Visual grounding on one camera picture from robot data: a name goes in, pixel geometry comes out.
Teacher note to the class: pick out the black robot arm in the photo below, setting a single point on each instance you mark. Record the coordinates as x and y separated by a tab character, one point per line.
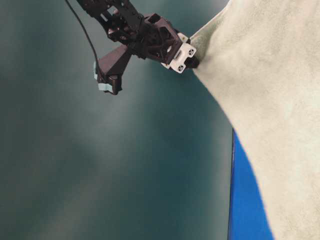
119	18

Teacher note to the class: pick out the cream bath towel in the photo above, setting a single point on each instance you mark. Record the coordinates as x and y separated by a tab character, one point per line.
260	60

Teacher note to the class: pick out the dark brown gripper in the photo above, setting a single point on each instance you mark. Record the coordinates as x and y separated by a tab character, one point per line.
158	40

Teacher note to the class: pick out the blue table mat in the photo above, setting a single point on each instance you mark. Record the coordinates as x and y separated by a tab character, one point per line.
247	219

